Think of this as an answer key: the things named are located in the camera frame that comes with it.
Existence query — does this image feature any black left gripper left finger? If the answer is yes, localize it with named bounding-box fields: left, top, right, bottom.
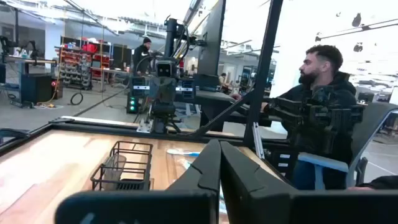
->
left=55, top=139, right=221, bottom=224

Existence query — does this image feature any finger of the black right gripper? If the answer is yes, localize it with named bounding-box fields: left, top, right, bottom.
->
left=151, top=81, right=165, bottom=105
left=164, top=81, right=177, bottom=105

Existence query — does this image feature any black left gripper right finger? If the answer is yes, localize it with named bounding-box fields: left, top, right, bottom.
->
left=221, top=141, right=398, bottom=224

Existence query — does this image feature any black wire caddy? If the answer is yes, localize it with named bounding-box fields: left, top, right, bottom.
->
left=90, top=140, right=154, bottom=191

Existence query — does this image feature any black box with green lights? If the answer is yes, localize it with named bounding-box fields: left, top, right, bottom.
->
left=126, top=93, right=140, bottom=114

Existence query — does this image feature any standing person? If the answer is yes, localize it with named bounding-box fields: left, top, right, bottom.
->
left=132, top=36, right=154, bottom=77

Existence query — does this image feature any black cabinet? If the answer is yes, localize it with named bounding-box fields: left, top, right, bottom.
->
left=111, top=43, right=133, bottom=71

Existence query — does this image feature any black control box with labels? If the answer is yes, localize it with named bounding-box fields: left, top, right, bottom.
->
left=269, top=144, right=300, bottom=182

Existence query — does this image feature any distant seated person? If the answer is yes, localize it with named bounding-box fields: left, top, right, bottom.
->
left=218, top=73, right=229, bottom=90

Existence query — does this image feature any black computer monitor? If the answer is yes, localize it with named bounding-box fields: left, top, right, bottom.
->
left=196, top=0, right=227, bottom=91

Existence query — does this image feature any shelf with red bins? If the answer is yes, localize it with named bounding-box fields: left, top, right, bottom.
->
left=57, top=37, right=113, bottom=91

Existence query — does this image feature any dark blue cabinet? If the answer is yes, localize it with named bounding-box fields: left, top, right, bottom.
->
left=20, top=73, right=63, bottom=104

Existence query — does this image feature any grey workbench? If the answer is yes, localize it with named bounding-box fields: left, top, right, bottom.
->
left=0, top=34, right=60, bottom=105

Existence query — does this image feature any grey office chair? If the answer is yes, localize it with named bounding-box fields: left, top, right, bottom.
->
left=297, top=101, right=398, bottom=191

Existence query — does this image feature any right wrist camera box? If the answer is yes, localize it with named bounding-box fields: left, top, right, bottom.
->
left=154, top=60, right=177, bottom=78

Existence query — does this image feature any coiled black floor cable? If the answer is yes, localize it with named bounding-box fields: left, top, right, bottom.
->
left=69, top=91, right=85, bottom=106

